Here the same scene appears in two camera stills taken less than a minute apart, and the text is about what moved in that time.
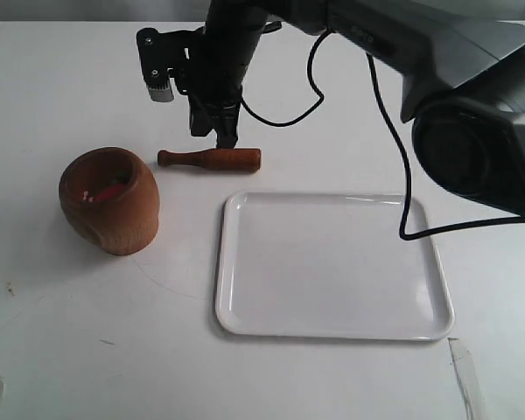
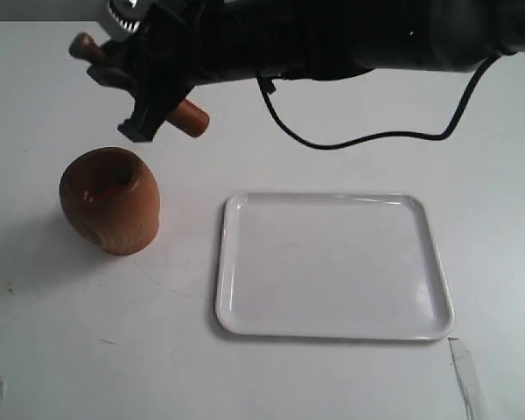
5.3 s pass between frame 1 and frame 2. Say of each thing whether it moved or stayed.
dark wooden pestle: moved
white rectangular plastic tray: stayed
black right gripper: moved
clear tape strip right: stayed
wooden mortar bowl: stayed
